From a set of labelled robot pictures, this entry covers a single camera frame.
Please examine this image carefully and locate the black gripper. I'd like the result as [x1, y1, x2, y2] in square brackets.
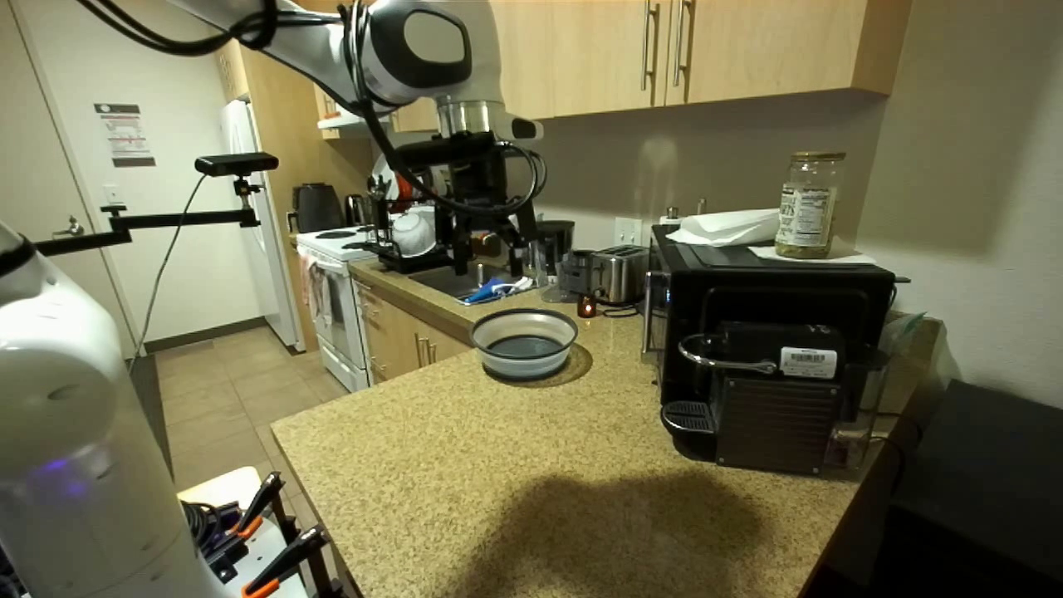
[432, 137, 540, 281]

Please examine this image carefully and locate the grey collapsible bowl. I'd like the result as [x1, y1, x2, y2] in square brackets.
[469, 306, 583, 385]

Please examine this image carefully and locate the blue item by sink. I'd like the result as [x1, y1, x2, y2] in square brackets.
[461, 276, 540, 309]

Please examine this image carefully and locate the kitchen sink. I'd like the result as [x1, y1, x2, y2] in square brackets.
[402, 262, 501, 306]

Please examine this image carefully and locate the water filter pitcher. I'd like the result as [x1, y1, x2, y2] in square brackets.
[533, 218, 583, 297]

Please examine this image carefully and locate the dish rack with dishes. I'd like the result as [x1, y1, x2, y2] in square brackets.
[370, 154, 444, 276]

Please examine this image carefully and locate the wooden base cabinet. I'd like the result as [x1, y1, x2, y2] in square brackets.
[352, 262, 486, 385]

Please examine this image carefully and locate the metal pot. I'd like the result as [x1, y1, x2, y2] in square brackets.
[590, 242, 652, 309]

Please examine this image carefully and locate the white stove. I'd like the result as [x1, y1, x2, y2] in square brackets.
[297, 226, 385, 397]

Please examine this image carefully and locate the black kettle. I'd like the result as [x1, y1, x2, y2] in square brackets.
[289, 180, 348, 235]

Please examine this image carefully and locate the white refrigerator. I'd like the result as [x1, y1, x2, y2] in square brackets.
[220, 96, 310, 356]

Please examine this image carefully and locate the black microwave oven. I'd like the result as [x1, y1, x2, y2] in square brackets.
[646, 224, 896, 419]

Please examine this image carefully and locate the glass jar with label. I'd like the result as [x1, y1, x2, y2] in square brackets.
[774, 150, 846, 262]

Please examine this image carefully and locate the black capsule coffee machine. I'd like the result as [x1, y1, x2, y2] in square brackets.
[658, 317, 891, 480]

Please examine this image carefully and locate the flat white paper sheet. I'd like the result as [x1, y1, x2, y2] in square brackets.
[749, 242, 876, 271]

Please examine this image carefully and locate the paper notice sheet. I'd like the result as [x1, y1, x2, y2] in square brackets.
[94, 100, 161, 169]

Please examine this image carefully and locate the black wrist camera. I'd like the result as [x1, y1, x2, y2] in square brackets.
[382, 133, 451, 174]

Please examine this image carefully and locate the wooden wall cabinet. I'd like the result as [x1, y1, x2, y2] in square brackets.
[492, 0, 913, 126]

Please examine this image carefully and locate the black external camera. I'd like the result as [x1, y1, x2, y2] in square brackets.
[194, 150, 283, 180]

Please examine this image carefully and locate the metal cabinet handle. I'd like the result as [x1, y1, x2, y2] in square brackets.
[641, 0, 664, 91]
[676, 0, 701, 91]

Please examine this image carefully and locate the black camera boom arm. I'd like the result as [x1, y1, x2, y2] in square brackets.
[30, 177, 266, 259]

